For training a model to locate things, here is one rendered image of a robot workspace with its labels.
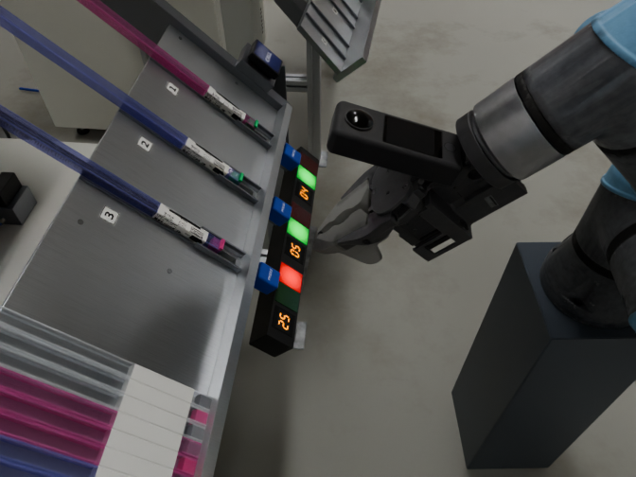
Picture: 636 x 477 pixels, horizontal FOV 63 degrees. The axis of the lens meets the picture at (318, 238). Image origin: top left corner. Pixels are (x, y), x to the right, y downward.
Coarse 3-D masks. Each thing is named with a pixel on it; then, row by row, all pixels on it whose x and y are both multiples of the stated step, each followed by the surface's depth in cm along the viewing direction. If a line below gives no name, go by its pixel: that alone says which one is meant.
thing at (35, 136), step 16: (0, 112) 46; (16, 128) 46; (32, 128) 47; (32, 144) 48; (48, 144) 48; (64, 144) 49; (64, 160) 49; (80, 160) 49; (96, 176) 50; (112, 176) 51; (112, 192) 51; (128, 192) 51; (144, 208) 53; (208, 240) 56
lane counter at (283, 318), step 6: (276, 306) 62; (276, 312) 61; (282, 312) 62; (288, 312) 62; (276, 318) 61; (282, 318) 61; (288, 318) 62; (294, 318) 63; (276, 324) 60; (282, 324) 61; (288, 324) 62; (282, 330) 60; (288, 330) 61
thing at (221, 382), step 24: (288, 120) 76; (264, 168) 70; (264, 192) 65; (264, 216) 62; (240, 264) 59; (240, 288) 56; (240, 312) 53; (240, 336) 52; (216, 360) 51; (216, 384) 49; (216, 408) 46; (216, 432) 45; (216, 456) 44
